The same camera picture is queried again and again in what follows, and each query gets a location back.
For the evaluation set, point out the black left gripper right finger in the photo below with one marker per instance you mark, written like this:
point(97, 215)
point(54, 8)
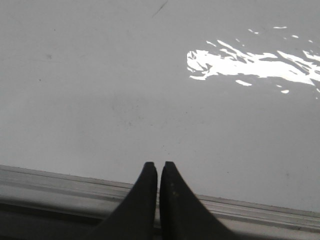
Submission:
point(182, 215)

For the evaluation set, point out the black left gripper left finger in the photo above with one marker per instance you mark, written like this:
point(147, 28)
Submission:
point(134, 218)

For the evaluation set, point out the white whiteboard with aluminium frame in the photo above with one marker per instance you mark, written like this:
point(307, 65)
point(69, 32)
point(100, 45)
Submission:
point(228, 90)

